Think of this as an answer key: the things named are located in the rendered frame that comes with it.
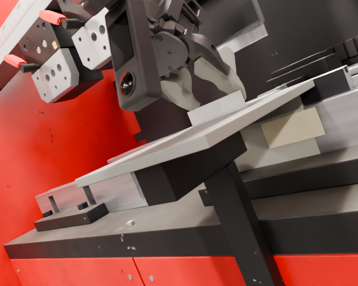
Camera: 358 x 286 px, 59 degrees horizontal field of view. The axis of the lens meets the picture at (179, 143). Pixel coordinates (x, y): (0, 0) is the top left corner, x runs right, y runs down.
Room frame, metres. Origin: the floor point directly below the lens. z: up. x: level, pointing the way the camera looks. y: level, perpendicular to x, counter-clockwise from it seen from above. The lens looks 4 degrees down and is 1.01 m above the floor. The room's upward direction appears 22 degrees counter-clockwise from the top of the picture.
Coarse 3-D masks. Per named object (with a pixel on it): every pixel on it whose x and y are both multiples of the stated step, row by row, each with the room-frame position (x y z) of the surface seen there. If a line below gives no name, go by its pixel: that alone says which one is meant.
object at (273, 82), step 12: (312, 60) 0.60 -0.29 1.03; (324, 60) 0.58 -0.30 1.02; (336, 60) 0.63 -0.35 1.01; (276, 72) 0.64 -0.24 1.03; (288, 72) 0.62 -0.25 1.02; (300, 72) 0.61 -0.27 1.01; (312, 72) 0.59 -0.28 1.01; (324, 72) 0.58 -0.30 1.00; (276, 84) 0.64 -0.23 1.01; (288, 84) 0.53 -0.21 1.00
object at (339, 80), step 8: (328, 72) 0.42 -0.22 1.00; (336, 72) 0.39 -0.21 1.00; (344, 72) 0.39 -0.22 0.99; (320, 80) 0.41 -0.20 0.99; (328, 80) 0.40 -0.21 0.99; (336, 80) 0.39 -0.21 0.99; (344, 80) 0.39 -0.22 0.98; (352, 80) 0.41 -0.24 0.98; (312, 88) 0.42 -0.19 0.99; (320, 88) 0.41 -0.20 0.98; (328, 88) 0.40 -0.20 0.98; (336, 88) 0.40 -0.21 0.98; (344, 88) 0.39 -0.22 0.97; (352, 88) 0.40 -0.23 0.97; (304, 96) 0.42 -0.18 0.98; (312, 96) 0.42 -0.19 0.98; (320, 96) 0.41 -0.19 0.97; (328, 96) 0.41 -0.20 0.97; (304, 104) 0.43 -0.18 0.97
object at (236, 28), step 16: (208, 0) 0.48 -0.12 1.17; (224, 0) 0.47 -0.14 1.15; (240, 0) 0.45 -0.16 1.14; (256, 0) 0.46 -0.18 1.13; (208, 16) 0.49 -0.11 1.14; (224, 16) 0.47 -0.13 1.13; (240, 16) 0.46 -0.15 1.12; (256, 16) 0.44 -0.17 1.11; (208, 32) 0.49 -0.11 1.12; (224, 32) 0.48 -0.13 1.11; (240, 32) 0.47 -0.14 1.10; (256, 32) 0.46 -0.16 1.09; (240, 48) 0.48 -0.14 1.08
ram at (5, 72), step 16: (0, 0) 0.78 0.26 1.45; (16, 0) 0.74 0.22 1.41; (48, 0) 0.67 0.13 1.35; (0, 16) 0.80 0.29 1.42; (32, 16) 0.72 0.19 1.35; (16, 32) 0.78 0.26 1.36; (0, 48) 0.85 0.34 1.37; (16, 48) 0.82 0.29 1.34; (0, 64) 0.87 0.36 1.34; (0, 80) 0.99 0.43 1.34
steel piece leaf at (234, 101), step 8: (224, 96) 0.40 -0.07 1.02; (232, 96) 0.39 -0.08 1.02; (240, 96) 0.38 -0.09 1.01; (264, 96) 0.43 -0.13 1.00; (208, 104) 0.41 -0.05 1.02; (216, 104) 0.41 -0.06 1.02; (224, 104) 0.40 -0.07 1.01; (232, 104) 0.39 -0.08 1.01; (240, 104) 0.39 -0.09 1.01; (248, 104) 0.39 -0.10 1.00; (192, 112) 0.43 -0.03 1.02; (200, 112) 0.42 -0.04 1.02; (208, 112) 0.42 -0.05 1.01; (216, 112) 0.41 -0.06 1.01; (224, 112) 0.40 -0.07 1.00; (192, 120) 0.43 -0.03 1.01; (200, 120) 0.43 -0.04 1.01; (208, 120) 0.42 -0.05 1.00
